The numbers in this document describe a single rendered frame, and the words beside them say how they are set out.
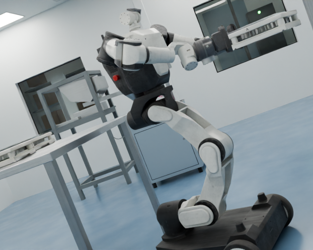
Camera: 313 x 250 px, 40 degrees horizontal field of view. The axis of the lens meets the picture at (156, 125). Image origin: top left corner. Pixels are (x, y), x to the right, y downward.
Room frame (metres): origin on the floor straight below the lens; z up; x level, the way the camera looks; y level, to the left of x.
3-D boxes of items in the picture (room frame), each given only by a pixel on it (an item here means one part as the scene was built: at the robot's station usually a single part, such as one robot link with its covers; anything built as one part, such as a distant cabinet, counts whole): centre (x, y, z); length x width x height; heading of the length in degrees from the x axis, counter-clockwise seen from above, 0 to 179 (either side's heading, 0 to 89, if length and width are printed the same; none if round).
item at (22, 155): (2.15, 0.78, 0.91); 0.24 x 0.24 x 0.02; 81
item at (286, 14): (1.89, -0.60, 1.07); 0.25 x 0.24 x 0.02; 144
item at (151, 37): (2.29, -0.03, 1.16); 0.34 x 0.30 x 0.36; 146
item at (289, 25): (1.89, -0.60, 1.03); 0.24 x 0.24 x 0.02; 54
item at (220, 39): (1.91, -0.38, 1.07); 0.12 x 0.10 x 0.13; 88
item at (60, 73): (7.56, 1.40, 1.43); 1.32 x 0.01 x 1.11; 79
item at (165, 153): (4.68, -0.04, 0.38); 0.63 x 0.57 x 0.76; 79
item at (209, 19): (6.93, -1.91, 1.43); 1.38 x 0.01 x 1.16; 79
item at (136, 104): (2.30, 0.00, 0.89); 0.28 x 0.13 x 0.18; 56
